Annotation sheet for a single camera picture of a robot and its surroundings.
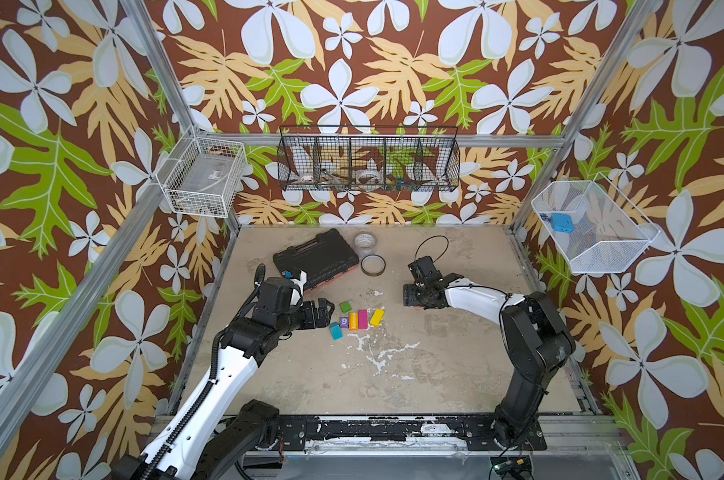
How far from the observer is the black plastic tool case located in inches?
40.3

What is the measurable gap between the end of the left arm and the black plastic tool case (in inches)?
12.6

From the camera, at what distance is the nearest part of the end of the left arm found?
0.65 metres
